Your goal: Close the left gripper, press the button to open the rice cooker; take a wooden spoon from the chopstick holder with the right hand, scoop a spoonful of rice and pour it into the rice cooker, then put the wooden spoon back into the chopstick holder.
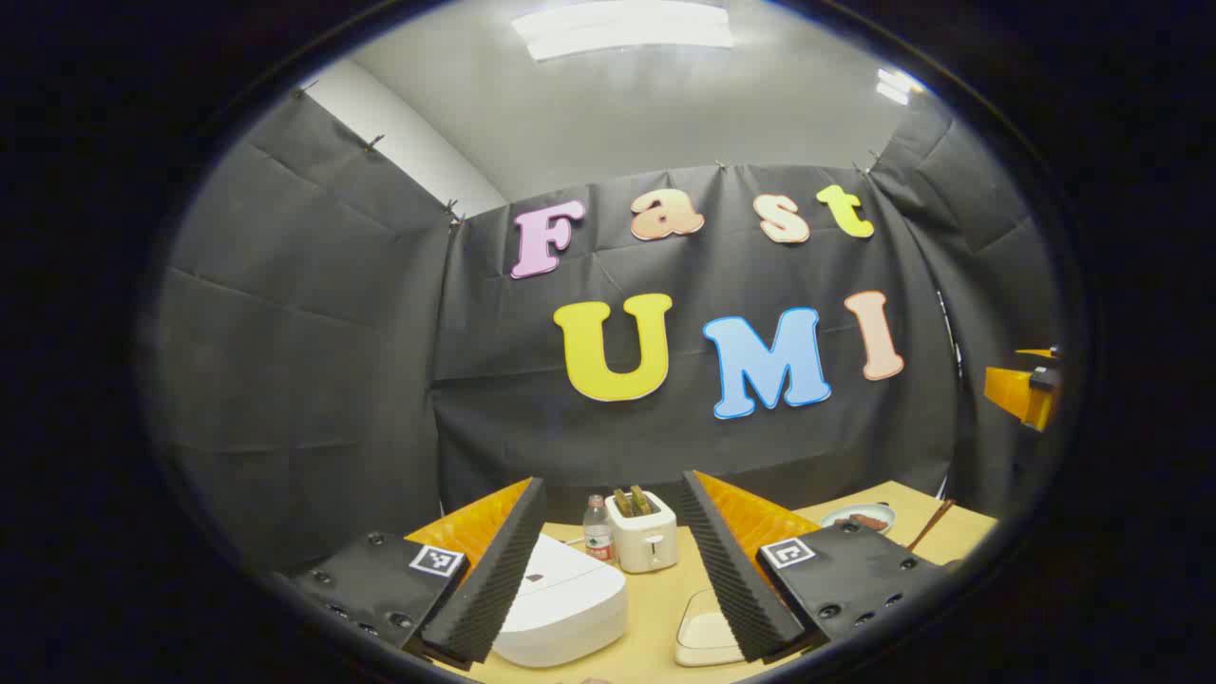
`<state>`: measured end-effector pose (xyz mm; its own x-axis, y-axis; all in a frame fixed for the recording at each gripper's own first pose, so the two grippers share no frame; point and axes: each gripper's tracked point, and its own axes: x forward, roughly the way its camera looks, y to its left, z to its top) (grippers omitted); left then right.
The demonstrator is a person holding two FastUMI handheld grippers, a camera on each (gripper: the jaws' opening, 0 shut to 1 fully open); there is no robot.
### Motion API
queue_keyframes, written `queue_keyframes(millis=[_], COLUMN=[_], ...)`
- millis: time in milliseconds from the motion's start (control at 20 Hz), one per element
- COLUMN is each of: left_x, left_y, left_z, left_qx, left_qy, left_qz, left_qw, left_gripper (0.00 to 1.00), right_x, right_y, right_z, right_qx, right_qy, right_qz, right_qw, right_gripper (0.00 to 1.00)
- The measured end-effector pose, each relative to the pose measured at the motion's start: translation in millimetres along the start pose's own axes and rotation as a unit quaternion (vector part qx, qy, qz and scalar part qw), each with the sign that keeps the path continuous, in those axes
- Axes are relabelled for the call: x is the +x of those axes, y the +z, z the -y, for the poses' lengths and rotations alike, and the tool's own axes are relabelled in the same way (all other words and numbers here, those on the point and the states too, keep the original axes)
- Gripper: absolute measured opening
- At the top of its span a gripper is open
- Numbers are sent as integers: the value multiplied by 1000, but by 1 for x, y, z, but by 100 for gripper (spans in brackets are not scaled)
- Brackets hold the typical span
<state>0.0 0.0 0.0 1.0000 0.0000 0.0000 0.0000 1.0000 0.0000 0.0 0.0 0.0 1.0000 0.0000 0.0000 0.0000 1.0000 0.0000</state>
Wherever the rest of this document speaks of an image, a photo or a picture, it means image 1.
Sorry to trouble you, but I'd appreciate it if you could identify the white rice cooker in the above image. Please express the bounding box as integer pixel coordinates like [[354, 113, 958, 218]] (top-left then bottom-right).
[[492, 532, 629, 669]]

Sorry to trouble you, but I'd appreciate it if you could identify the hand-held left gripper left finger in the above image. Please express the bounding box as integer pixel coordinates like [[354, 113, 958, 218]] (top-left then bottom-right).
[[285, 477, 549, 666]]

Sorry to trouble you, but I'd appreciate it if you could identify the large ceiling light panel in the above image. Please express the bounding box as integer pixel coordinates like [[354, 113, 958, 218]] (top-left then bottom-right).
[[511, 0, 737, 63]]

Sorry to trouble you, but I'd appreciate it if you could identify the pale green plate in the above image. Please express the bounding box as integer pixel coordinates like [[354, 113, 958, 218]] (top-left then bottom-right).
[[821, 503, 897, 536]]

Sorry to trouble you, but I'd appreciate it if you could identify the clear plastic water bottle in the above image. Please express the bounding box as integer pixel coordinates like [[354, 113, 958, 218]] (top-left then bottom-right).
[[582, 494, 617, 568]]

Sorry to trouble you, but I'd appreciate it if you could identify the white toaster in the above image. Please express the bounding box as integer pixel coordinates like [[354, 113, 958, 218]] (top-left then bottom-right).
[[605, 491, 679, 574]]

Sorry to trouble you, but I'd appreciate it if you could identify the black backdrop cloth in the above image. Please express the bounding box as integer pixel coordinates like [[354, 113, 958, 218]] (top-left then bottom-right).
[[152, 90, 1065, 571]]

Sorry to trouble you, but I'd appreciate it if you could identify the brown wooden spoon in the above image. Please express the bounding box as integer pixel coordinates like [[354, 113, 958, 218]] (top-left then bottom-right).
[[905, 499, 957, 552]]

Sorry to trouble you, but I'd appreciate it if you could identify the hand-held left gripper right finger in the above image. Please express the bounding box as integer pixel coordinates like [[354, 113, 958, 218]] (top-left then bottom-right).
[[678, 470, 956, 664]]

